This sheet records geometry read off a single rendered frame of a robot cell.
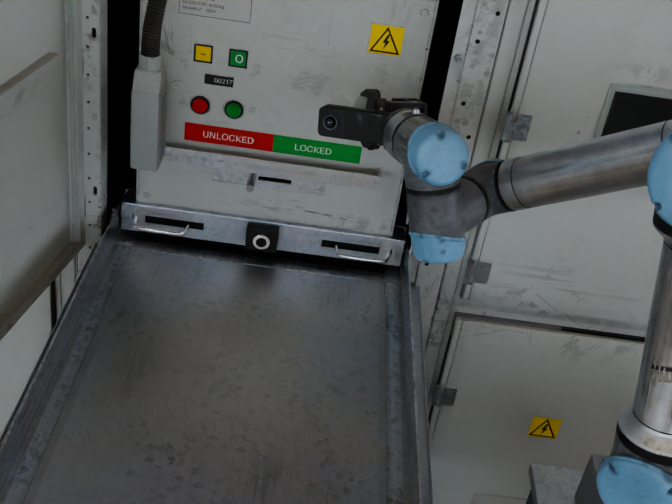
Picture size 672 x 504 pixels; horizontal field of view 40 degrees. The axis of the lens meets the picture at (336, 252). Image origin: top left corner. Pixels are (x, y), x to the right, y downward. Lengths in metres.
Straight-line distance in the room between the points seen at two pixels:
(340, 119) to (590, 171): 0.37
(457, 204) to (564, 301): 0.60
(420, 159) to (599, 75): 0.49
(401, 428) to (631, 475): 0.40
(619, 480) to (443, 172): 0.44
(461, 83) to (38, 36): 0.68
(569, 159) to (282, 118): 0.59
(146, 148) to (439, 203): 0.57
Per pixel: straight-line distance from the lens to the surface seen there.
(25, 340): 1.95
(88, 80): 1.64
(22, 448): 1.38
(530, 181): 1.28
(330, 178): 1.65
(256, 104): 1.64
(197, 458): 1.36
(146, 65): 1.54
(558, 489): 1.58
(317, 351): 1.56
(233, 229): 1.75
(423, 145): 1.18
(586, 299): 1.80
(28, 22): 1.50
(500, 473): 2.08
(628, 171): 1.22
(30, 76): 1.49
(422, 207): 1.23
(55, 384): 1.47
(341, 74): 1.60
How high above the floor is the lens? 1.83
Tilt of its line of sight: 33 degrees down
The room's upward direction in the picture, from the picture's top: 9 degrees clockwise
